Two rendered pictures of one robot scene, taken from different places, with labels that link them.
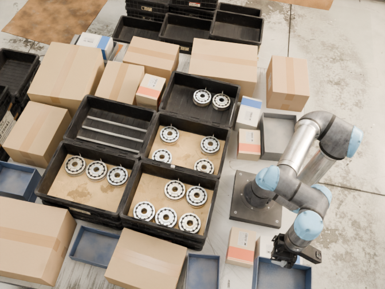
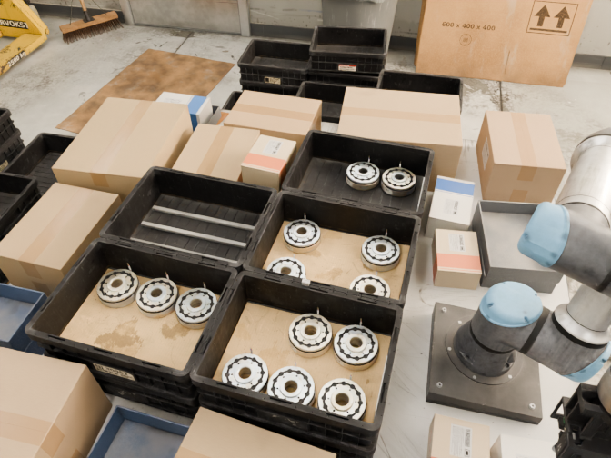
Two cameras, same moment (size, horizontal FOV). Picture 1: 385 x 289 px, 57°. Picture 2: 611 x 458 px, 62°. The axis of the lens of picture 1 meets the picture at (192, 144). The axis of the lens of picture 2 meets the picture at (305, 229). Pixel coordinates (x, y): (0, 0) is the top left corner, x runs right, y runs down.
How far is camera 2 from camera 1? 54 cm
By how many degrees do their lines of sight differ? 13
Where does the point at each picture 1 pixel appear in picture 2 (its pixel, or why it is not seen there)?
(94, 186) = (150, 325)
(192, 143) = (345, 250)
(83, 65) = (155, 126)
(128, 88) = (229, 162)
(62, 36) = not seen: hidden behind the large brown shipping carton
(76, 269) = not seen: outside the picture
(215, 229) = (396, 423)
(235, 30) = not seen: hidden behind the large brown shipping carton
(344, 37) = (595, 123)
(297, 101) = (542, 182)
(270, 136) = (497, 243)
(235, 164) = (431, 296)
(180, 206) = (322, 366)
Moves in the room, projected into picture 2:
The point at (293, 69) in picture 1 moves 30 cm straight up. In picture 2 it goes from (526, 129) to (557, 44)
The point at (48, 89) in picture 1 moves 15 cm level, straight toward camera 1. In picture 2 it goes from (90, 163) to (99, 192)
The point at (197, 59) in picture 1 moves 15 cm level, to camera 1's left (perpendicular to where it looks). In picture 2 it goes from (354, 115) to (309, 112)
